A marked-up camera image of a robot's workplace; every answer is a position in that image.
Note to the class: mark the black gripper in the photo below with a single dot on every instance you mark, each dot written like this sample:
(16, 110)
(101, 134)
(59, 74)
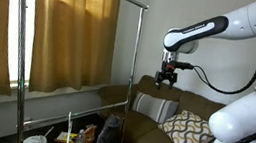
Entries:
(169, 68)

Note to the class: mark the dark grey robe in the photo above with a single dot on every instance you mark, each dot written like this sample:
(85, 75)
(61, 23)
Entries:
(109, 139)

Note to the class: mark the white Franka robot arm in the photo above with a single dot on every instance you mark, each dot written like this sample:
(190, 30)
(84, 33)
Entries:
(247, 111)

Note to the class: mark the grey striped pillow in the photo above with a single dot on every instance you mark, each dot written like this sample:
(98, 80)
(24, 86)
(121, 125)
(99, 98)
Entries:
(153, 107)

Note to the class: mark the wave patterned pillow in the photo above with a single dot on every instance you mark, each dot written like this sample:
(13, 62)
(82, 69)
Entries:
(186, 132)

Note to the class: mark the mustard curtain wide panel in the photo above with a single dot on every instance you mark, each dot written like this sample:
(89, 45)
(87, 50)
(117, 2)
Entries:
(72, 33)

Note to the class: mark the white thin stick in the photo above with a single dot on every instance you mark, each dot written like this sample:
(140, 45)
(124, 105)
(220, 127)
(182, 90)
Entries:
(68, 133)

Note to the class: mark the yellow booklet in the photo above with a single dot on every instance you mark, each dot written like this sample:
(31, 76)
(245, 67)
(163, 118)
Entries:
(65, 137)

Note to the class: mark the black low table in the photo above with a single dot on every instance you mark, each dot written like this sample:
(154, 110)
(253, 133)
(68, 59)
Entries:
(59, 129)

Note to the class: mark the white crumpled bag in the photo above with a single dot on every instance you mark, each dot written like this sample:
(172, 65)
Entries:
(35, 142)

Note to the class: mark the chrome clothes rack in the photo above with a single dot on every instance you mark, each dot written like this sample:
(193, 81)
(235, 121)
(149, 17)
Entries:
(22, 39)

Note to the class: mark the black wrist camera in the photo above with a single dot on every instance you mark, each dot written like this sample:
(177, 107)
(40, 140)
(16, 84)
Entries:
(182, 65)

